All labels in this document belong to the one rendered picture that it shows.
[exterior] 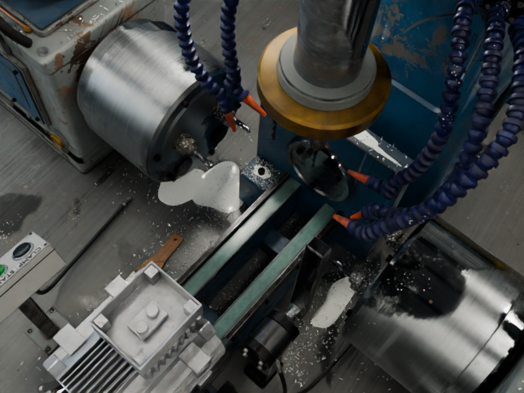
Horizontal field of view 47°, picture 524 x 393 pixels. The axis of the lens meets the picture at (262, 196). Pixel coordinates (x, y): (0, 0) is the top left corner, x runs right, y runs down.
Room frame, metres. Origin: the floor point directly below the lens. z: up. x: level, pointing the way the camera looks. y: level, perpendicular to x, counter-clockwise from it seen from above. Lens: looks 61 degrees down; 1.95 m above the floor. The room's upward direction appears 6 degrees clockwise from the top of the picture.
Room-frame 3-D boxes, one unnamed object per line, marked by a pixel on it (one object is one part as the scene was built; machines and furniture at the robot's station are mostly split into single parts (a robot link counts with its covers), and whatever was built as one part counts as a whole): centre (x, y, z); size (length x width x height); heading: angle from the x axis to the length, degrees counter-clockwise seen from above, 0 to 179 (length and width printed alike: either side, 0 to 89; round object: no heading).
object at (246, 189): (0.62, 0.01, 0.86); 0.07 x 0.06 x 0.12; 55
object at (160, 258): (0.42, 0.21, 0.80); 0.21 x 0.05 x 0.01; 150
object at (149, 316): (0.24, 0.14, 1.11); 0.12 x 0.11 x 0.07; 145
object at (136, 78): (0.71, 0.25, 1.04); 0.37 x 0.25 x 0.25; 55
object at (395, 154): (0.63, -0.13, 0.97); 0.30 x 0.11 x 0.34; 55
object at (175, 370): (0.21, 0.17, 1.02); 0.20 x 0.19 x 0.19; 145
